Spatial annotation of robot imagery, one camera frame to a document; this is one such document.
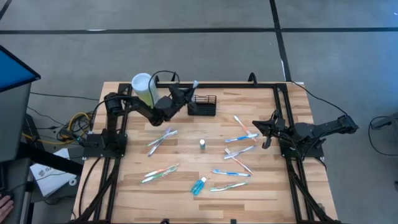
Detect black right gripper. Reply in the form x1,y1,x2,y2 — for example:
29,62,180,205
252,110,292,150

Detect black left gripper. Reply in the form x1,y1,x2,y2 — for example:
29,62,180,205
166,82,197,113

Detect packaged toothbrushes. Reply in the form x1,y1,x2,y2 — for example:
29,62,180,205
233,114,259,143
143,163,180,178

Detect grey purple toothbrush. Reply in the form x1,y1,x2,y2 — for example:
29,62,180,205
223,144,257,161

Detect mint green toothbrush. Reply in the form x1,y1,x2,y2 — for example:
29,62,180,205
145,129,179,148

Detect red orange toothbrush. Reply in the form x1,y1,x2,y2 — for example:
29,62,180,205
223,147,255,175

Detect blue bottle white cap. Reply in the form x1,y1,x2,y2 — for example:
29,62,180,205
190,176,208,197

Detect white green wipes canister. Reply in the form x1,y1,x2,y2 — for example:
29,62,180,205
131,72,161,110

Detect grey chair leg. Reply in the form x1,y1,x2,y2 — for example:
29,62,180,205
371,111,398,130

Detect black monitor stand bar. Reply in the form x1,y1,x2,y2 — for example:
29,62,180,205
17,141,84,177

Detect white printed paper box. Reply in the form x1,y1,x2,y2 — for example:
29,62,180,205
29,147,78,198

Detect computer monitor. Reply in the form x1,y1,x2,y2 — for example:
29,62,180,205
0,45,42,163

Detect person's hand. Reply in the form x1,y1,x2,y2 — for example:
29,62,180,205
0,195,15,222

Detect black wire caddy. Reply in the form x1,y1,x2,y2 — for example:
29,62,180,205
187,94,218,117

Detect black aluminium table frame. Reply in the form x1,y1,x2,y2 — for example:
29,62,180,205
68,72,343,224

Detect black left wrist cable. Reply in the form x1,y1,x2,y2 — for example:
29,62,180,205
147,70,181,108

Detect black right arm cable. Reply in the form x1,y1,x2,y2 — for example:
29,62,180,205
290,80,349,118

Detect black floor cable loop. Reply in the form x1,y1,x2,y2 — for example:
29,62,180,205
368,115,398,157

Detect thin black floor cable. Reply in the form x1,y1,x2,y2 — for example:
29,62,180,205
29,91,100,102

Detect black cable bundle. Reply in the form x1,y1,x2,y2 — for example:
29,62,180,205
55,117,94,146

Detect black left base cable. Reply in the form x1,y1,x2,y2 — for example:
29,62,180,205
77,156,104,220

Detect yellow cable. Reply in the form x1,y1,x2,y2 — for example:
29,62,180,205
21,111,94,146

